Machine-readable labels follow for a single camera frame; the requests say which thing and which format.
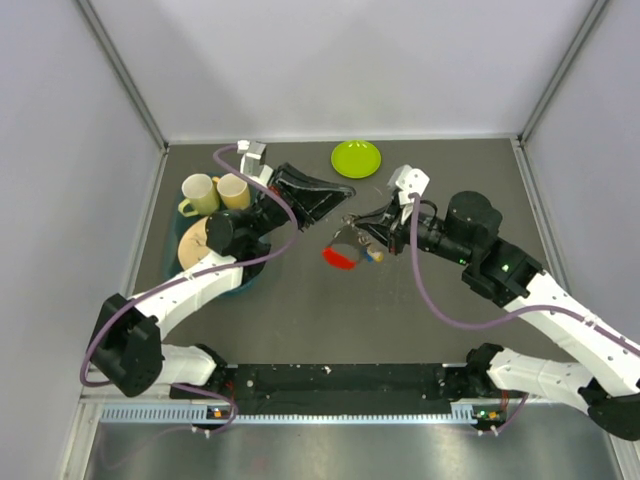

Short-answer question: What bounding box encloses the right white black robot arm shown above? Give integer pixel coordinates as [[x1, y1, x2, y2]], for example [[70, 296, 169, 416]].
[[344, 191, 639, 441]]

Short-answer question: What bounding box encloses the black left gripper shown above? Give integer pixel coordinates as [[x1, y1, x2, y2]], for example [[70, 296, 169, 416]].
[[246, 163, 355, 242]]

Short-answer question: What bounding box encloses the grey slotted cable duct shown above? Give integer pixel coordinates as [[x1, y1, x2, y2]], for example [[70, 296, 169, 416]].
[[100, 404, 503, 426]]

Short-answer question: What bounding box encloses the lime green plate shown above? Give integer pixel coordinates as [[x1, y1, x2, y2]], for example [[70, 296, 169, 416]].
[[330, 140, 382, 179]]

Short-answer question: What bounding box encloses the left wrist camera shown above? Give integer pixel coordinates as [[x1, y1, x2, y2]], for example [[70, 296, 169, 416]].
[[236, 140, 271, 185]]

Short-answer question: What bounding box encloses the red-handled metal key holder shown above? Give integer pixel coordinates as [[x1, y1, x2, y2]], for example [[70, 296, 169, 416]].
[[322, 219, 368, 271]]

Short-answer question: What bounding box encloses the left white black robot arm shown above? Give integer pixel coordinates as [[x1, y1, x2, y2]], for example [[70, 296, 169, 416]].
[[89, 163, 355, 397]]

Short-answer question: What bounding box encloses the mustard yellow mug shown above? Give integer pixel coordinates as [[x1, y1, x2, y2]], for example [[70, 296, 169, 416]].
[[213, 173, 251, 210]]

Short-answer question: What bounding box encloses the aluminium frame rail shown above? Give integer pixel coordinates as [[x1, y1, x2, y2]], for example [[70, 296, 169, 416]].
[[79, 362, 576, 405]]

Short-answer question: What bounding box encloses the pale green mug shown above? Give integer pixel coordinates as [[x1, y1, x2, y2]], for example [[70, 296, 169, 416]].
[[178, 173, 220, 217]]

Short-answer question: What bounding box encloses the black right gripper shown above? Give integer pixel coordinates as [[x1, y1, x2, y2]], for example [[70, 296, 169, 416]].
[[355, 196, 473, 266]]

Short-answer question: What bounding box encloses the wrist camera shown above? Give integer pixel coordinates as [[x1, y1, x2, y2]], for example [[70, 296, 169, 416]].
[[387, 164, 430, 224], [236, 140, 271, 185]]

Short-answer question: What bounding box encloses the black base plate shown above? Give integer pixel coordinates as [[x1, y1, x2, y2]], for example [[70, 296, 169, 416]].
[[168, 362, 501, 404]]

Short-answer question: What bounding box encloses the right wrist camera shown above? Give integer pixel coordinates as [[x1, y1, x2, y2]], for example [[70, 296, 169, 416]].
[[387, 164, 430, 224]]

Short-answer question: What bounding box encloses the patterned wooden plate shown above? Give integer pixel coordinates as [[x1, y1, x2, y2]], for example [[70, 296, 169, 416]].
[[177, 218, 211, 270]]

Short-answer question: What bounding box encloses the teal plastic basin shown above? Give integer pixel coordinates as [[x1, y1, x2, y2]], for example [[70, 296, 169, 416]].
[[170, 181, 271, 275]]

